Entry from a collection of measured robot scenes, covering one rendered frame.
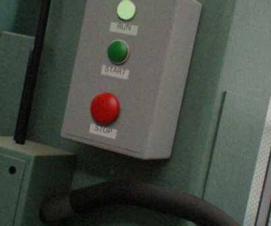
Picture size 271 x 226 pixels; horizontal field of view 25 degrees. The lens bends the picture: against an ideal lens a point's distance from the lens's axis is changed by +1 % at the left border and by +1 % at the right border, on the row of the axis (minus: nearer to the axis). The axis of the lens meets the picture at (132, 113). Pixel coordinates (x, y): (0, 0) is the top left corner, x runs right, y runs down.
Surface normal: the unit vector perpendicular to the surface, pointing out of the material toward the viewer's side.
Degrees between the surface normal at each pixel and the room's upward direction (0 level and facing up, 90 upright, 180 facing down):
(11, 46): 90
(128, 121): 90
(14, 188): 90
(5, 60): 90
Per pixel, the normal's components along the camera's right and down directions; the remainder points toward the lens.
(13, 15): 0.58, 0.16
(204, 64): -0.46, -0.04
